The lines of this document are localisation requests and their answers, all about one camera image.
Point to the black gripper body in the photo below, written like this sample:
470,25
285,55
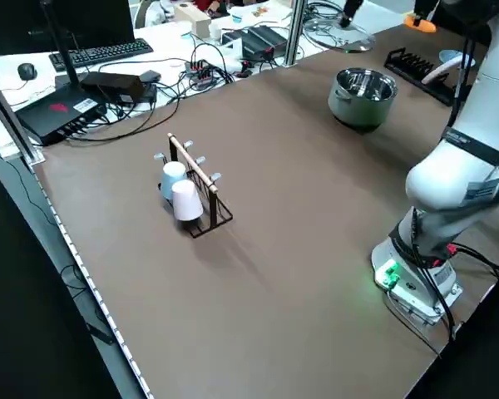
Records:
421,7
352,10

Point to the glass pot lid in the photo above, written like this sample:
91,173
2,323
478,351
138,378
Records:
357,41

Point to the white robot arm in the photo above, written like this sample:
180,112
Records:
449,187

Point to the light blue round plate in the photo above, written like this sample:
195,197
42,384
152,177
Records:
451,56

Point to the white round plate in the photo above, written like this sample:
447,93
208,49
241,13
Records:
441,72

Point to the pale green steel pot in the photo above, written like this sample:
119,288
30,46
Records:
357,114

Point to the black dish rack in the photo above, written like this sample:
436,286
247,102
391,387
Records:
411,68

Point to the black ribbed power supply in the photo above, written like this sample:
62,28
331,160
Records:
264,39

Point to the wooden box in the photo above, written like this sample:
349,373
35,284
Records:
193,18

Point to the grey usb hub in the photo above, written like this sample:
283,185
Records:
199,70

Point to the light blue cup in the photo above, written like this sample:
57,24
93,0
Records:
172,178

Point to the black power adapter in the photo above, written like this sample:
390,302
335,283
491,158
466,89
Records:
112,85

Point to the white cup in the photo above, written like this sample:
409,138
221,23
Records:
187,203

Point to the black keyboard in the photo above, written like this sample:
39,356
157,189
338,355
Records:
100,52

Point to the black monitor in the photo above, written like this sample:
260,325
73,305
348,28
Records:
66,21

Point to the black stand pole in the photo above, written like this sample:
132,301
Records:
62,50

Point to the black box with red logo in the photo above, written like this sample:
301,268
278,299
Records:
54,114

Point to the black computer mouse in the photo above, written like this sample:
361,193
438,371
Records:
27,71

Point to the aluminium camera post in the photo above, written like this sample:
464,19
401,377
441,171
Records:
294,33

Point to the aluminium corner post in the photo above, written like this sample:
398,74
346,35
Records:
8,116

